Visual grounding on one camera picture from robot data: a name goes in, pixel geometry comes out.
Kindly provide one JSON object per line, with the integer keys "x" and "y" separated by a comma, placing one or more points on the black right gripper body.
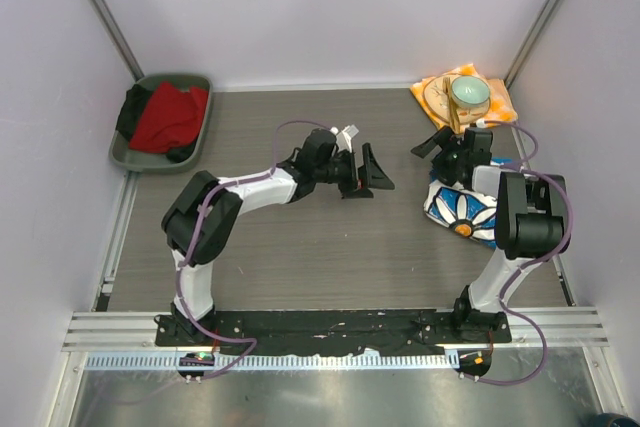
{"x": 446, "y": 163}

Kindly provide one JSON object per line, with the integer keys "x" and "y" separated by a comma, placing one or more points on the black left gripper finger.
{"x": 372, "y": 175}
{"x": 354, "y": 182}

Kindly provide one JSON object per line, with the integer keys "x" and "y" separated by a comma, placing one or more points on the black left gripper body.
{"x": 340, "y": 171}

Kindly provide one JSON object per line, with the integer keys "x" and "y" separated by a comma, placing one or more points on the blue t-shirt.
{"x": 502, "y": 162}

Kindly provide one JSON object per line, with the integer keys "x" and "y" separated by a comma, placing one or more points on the white flower print t-shirt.
{"x": 467, "y": 213}

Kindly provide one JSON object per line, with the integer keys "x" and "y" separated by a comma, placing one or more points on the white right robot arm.
{"x": 523, "y": 216}

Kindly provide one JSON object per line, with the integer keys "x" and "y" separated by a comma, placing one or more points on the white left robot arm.
{"x": 200, "y": 221}

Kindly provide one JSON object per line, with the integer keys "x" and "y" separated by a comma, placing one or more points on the beige decorated plate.
{"x": 436, "y": 104}

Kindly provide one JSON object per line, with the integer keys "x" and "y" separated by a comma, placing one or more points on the light green bowl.
{"x": 470, "y": 92}

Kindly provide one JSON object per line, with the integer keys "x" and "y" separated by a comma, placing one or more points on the gold cutlery piece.
{"x": 454, "y": 121}

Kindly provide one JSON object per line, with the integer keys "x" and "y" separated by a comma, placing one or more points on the orange checkered cloth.
{"x": 501, "y": 108}

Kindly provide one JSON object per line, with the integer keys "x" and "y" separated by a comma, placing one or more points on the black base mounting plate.
{"x": 333, "y": 333}

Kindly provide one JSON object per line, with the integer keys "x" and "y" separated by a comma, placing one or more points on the red t-shirt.
{"x": 170, "y": 121}

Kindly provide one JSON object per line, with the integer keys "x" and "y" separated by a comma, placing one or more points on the black t-shirt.
{"x": 131, "y": 111}

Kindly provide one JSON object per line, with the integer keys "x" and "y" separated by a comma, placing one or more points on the grey plastic tray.
{"x": 123, "y": 156}

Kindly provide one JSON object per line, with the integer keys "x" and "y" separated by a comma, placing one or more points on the aluminium frame rail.
{"x": 132, "y": 331}

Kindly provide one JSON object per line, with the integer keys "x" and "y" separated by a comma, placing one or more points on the white slotted cable duct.
{"x": 184, "y": 361}

